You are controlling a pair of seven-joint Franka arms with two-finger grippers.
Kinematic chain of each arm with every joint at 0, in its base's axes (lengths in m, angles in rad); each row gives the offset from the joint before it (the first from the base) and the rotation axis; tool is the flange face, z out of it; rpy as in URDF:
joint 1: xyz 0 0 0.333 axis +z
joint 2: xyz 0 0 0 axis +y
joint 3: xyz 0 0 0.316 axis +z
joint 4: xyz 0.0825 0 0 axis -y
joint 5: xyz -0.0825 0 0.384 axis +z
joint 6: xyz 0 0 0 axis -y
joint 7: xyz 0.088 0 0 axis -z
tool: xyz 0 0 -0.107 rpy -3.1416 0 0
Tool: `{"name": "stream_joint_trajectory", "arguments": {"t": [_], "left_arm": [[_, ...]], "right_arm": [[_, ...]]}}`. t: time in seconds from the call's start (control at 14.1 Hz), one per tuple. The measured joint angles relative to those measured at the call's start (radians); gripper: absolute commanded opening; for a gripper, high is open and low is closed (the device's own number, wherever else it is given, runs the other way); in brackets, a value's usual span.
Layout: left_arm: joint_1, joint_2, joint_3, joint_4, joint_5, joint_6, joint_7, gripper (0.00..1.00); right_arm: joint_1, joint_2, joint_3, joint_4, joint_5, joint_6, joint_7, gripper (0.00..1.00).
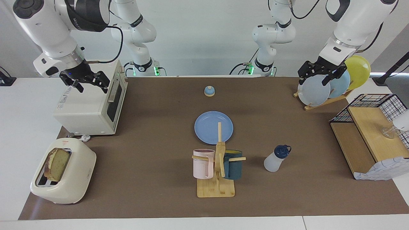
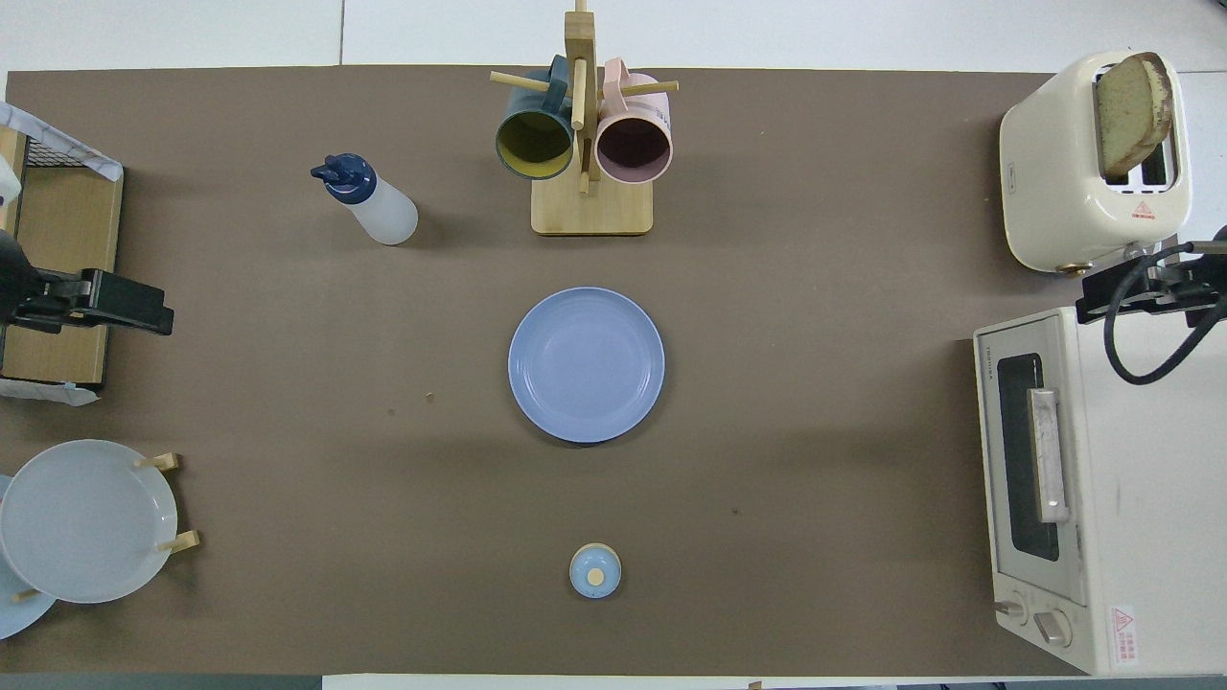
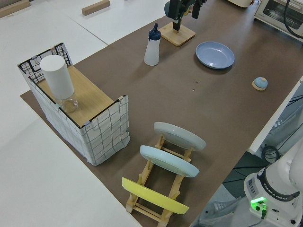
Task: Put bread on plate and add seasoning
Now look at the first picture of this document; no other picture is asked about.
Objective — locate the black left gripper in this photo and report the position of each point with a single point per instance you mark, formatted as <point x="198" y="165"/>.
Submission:
<point x="327" y="67"/>

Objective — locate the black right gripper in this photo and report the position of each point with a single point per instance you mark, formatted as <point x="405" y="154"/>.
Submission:
<point x="78" y="72"/>

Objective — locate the slice of toast bread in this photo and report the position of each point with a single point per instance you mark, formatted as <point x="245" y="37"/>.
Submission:
<point x="59" y="164"/>

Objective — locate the white blue-capped seasoning bottle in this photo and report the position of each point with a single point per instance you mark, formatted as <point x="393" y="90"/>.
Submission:
<point x="274" y="161"/>

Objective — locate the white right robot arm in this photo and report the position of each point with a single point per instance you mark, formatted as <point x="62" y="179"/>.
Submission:
<point x="41" y="28"/>

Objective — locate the grey round plate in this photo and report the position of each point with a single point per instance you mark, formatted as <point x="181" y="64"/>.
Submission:
<point x="314" y="94"/>

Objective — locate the light blue round plate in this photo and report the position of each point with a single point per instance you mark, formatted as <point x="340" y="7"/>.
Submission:
<point x="340" y="86"/>

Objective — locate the yellow round plate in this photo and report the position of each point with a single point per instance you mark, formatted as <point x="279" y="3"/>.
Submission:
<point x="359" y="70"/>

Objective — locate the white toaster oven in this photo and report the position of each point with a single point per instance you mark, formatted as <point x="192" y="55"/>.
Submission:
<point x="86" y="108"/>

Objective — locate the wooden dish rack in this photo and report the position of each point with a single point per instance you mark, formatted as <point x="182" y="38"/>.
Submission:
<point x="319" y="104"/>

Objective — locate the black stand base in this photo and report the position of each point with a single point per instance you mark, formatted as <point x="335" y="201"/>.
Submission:
<point x="6" y="81"/>

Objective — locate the clear drinking glass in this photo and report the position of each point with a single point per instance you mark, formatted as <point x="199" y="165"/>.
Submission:
<point x="389" y="132"/>

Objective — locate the cream two-slot toaster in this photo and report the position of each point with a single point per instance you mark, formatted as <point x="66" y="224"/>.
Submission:
<point x="76" y="179"/>

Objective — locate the white rounded container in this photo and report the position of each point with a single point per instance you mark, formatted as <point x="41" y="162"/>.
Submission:
<point x="403" y="121"/>

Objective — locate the brown table mat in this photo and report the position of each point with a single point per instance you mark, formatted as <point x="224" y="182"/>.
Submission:
<point x="153" y="159"/>

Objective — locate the small blue call bell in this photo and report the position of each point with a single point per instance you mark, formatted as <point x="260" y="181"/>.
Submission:
<point x="209" y="92"/>

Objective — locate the white checked cloth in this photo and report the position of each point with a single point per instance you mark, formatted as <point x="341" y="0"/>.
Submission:
<point x="383" y="171"/>

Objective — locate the dark teal mug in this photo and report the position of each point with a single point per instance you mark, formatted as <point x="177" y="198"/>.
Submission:
<point x="233" y="169"/>

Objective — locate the pink ribbed mug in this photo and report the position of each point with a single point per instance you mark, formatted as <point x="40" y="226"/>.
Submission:
<point x="201" y="167"/>

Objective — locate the wooden mug rack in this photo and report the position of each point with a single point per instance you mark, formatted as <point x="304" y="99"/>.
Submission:
<point x="215" y="190"/>

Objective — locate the black camera stand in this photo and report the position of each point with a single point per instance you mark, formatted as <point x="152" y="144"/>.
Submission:
<point x="381" y="80"/>

